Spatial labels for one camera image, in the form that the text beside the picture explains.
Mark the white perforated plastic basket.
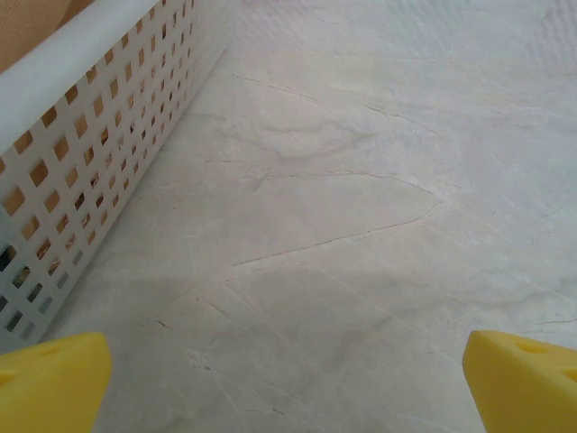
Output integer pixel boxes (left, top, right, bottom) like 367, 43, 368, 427
0, 0, 243, 351

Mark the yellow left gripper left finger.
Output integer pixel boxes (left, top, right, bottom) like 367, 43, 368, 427
0, 332, 113, 433

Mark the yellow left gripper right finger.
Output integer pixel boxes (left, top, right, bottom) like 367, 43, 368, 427
463, 329, 577, 433

